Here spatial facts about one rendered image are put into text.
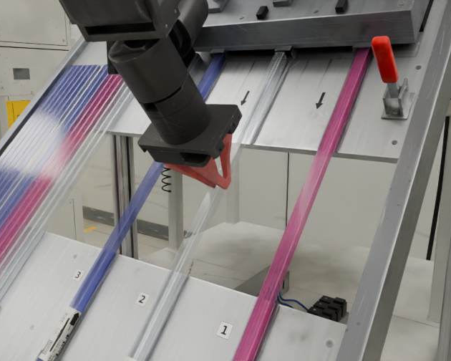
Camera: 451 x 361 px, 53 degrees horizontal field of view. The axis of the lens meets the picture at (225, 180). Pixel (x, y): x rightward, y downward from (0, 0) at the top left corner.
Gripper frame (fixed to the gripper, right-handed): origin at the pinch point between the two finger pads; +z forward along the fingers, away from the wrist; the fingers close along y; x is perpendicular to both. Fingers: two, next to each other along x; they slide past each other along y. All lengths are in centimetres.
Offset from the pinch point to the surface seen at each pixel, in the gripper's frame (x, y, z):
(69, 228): -23, 124, 79
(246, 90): -15.4, 3.3, -0.4
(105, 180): -98, 227, 157
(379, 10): -21.5, -14.1, -6.8
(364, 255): -31, 3, 68
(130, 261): 11.9, 7.6, 2.1
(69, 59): -22, 46, -2
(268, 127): -9.1, -2.5, 0.3
